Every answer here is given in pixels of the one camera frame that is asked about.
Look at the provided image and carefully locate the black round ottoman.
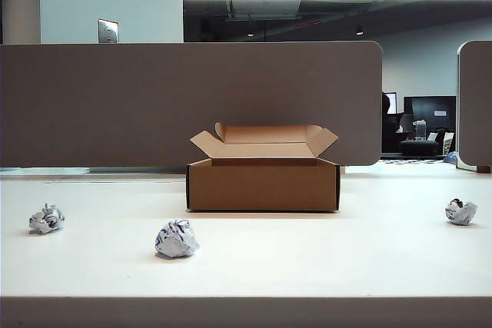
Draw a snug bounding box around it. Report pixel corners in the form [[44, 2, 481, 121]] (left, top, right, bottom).
[[398, 140, 440, 157]]

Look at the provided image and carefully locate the metal wall switch plate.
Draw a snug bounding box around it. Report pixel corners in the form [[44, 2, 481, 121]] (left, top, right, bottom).
[[97, 18, 119, 44]]

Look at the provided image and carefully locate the dark silhouetted person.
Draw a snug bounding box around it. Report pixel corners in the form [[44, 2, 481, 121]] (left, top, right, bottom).
[[382, 92, 404, 153]]

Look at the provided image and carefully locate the large black wall screen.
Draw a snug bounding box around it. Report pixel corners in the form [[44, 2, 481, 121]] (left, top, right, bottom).
[[403, 95, 457, 130]]

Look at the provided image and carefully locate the blue-printed paper ball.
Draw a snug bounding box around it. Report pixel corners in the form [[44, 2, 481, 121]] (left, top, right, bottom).
[[28, 202, 66, 235], [155, 217, 201, 259]]

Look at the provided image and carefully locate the open brown cardboard box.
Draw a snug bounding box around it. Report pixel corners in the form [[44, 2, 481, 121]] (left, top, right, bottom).
[[185, 121, 340, 213]]

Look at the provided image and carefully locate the narrow grey desk divider panel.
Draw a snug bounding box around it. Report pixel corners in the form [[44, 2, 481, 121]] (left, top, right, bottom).
[[456, 40, 492, 173]]

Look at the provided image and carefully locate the paper ball black mark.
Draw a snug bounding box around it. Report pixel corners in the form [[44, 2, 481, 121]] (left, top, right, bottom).
[[444, 198, 479, 226]]

